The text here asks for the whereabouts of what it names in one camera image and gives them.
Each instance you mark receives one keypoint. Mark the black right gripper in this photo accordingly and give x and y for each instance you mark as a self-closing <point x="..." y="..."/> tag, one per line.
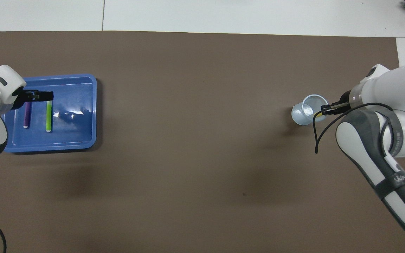
<point x="345" y="97"/>

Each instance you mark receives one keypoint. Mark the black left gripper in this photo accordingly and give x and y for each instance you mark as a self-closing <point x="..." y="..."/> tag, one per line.
<point x="21" y="99"/>

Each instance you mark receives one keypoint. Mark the green pen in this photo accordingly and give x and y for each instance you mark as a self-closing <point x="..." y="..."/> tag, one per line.
<point x="49" y="117"/>

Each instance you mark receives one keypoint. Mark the purple pen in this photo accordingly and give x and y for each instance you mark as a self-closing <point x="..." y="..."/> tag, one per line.
<point x="27" y="116"/>

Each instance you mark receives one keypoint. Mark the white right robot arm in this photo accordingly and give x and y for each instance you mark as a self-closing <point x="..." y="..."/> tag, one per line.
<point x="399" y="119"/>

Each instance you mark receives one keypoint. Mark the blue plastic tray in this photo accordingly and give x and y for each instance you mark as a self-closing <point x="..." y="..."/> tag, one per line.
<point x="72" y="130"/>

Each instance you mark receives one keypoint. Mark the translucent pale blue cup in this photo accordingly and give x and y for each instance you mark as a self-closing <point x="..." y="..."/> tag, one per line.
<point x="299" y="116"/>

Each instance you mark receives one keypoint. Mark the brown table mat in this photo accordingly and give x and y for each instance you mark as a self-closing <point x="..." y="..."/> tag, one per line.
<point x="195" y="140"/>

